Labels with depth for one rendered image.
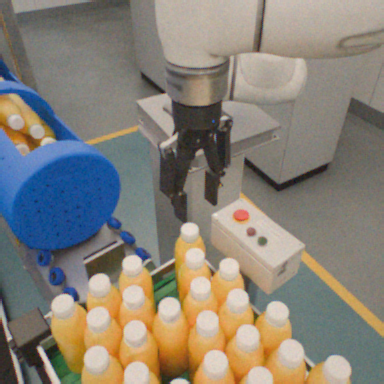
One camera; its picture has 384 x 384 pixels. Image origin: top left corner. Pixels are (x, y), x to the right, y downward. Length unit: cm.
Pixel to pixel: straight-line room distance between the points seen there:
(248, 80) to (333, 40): 70
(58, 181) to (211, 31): 57
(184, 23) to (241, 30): 7
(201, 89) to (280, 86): 68
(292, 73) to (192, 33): 74
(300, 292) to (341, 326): 25
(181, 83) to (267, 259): 45
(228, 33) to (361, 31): 15
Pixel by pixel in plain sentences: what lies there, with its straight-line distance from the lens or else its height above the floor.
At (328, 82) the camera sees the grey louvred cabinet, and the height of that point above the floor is 74.
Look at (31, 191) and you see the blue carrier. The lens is 93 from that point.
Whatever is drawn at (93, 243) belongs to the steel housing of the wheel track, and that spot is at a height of 93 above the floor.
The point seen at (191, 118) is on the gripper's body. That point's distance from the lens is 56.
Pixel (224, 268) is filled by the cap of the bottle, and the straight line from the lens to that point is 79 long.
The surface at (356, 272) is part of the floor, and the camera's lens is 236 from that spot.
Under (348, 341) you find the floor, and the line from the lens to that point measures 210.
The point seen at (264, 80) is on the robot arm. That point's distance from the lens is 117.
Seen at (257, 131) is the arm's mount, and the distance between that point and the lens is 129.
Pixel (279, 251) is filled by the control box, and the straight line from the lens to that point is 86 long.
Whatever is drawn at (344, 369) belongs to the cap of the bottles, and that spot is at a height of 112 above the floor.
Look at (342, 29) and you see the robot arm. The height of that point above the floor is 159.
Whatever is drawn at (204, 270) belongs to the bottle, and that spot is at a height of 108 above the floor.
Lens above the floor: 174
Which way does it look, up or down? 42 degrees down
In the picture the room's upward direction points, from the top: straight up
